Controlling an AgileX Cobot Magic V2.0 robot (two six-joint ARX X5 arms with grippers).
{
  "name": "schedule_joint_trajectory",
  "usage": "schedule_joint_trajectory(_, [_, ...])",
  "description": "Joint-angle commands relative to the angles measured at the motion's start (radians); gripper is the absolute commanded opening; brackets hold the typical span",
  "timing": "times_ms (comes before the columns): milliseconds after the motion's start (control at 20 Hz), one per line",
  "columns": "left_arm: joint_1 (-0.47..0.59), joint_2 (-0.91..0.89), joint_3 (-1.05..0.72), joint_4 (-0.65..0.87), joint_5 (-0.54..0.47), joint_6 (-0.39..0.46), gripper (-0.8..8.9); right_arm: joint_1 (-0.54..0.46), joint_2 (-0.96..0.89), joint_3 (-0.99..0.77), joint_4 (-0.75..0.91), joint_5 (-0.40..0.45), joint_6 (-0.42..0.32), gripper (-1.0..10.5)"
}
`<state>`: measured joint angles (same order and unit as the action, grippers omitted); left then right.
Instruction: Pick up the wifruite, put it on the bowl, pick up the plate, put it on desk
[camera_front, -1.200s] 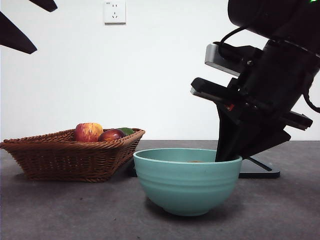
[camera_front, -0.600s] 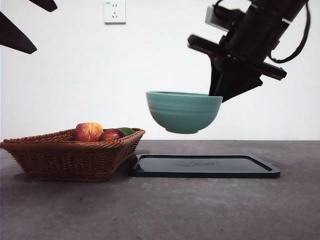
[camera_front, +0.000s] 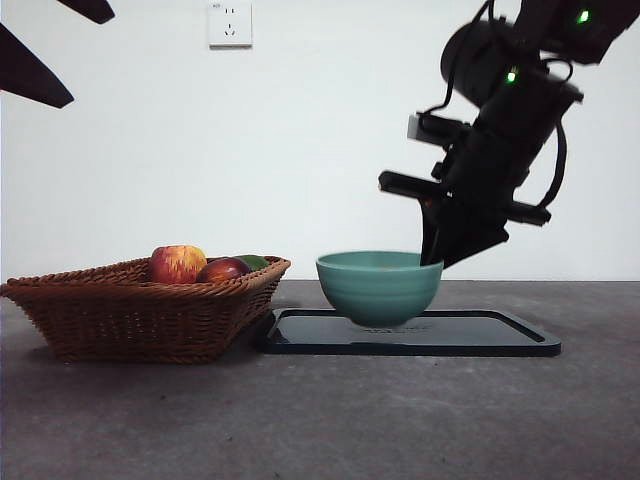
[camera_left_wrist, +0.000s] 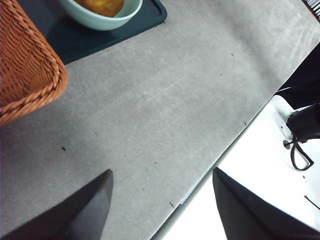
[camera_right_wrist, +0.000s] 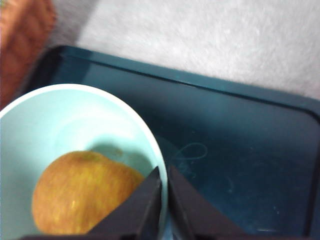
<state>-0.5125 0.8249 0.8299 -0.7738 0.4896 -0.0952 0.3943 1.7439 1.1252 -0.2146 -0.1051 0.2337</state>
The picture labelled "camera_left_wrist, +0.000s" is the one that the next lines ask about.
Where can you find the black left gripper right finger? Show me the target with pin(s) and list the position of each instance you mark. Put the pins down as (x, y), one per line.
(250, 217)

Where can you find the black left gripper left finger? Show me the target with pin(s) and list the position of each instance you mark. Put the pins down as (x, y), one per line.
(75, 215)

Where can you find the teal ribbed bowl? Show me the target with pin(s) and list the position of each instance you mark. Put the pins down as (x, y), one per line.
(105, 23)

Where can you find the yellow-orange mango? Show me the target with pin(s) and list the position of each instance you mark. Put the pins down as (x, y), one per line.
(102, 6)

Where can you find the brown wicker basket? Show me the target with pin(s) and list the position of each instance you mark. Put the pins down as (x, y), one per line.
(25, 62)

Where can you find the black rectangular tray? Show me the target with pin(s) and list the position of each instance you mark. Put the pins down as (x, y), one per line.
(82, 40)

